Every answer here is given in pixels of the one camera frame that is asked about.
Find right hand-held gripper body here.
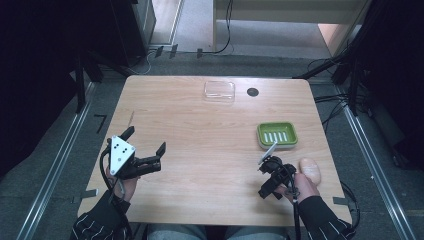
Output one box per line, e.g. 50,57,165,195
257,141,298,200

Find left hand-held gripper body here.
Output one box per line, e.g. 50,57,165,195
105,134,163,181

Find green soap dish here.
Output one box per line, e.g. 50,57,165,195
256,121,299,150

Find person's right hand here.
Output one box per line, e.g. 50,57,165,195
274,172,322,205

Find person's left hand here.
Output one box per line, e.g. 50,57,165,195
105,166,141,203

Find black tape corner mark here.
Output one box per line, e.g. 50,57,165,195
93,113,108,135

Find person's right leg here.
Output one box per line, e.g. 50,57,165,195
224,225,288,240

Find person's leg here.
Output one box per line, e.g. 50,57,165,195
145,223,208,240
224,225,288,240

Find clear plastic container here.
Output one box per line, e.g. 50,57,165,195
203,80,237,103

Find person's left leg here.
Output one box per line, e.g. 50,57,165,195
145,223,208,240

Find black cabinet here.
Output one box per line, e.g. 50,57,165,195
108,0,158,68

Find white wooden bench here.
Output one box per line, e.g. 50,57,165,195
212,0,372,56

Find left hand-held gripper cable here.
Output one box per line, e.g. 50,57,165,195
99,146,134,240

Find hand-held gripper cable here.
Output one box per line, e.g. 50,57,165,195
99,146,134,240
285,166,303,240

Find right hand-held gripper cable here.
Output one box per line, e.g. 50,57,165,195
285,166,303,240

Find aluminium floor rail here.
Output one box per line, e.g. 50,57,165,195
16,81,98,240
334,84,418,240

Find black cable loop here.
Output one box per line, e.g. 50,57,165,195
339,179,362,231

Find bundle of black floor cables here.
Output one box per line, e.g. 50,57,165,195
306,56,378,134

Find black hanging cable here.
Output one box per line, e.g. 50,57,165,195
199,0,235,56

